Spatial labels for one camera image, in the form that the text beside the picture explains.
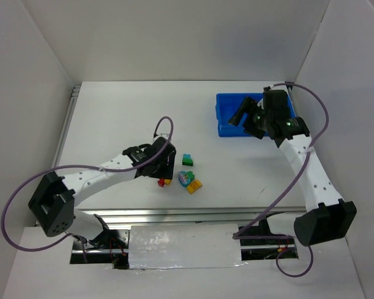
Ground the aluminium frame rail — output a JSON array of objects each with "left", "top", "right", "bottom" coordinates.
[{"left": 74, "top": 207, "right": 306, "bottom": 224}]

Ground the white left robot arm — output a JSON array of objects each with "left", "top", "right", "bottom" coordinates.
[{"left": 28, "top": 136, "right": 176, "bottom": 246}]

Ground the red lego brick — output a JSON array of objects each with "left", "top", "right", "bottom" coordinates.
[{"left": 158, "top": 179, "right": 165, "bottom": 187}]

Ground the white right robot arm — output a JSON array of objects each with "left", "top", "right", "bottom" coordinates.
[{"left": 228, "top": 85, "right": 357, "bottom": 247}]

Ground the yellow curved lego brick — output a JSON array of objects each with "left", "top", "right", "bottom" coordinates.
[{"left": 186, "top": 179, "right": 203, "bottom": 194}]

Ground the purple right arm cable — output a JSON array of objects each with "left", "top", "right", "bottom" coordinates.
[{"left": 233, "top": 82, "right": 330, "bottom": 278}]

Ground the silver foil covered board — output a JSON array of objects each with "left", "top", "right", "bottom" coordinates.
[{"left": 128, "top": 224, "right": 243, "bottom": 270}]

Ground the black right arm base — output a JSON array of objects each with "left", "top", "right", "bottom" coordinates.
[{"left": 240, "top": 238, "right": 298, "bottom": 261}]

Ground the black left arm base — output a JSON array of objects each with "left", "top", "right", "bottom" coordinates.
[{"left": 70, "top": 229, "right": 130, "bottom": 270}]

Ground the small green lego brick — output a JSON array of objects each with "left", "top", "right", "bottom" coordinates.
[{"left": 186, "top": 171, "right": 195, "bottom": 181}]

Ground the blue plastic bin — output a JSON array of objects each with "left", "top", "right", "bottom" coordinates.
[{"left": 215, "top": 90, "right": 300, "bottom": 140}]

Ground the green curved lego brick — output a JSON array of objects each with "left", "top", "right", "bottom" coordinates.
[{"left": 182, "top": 158, "right": 193, "bottom": 166}]

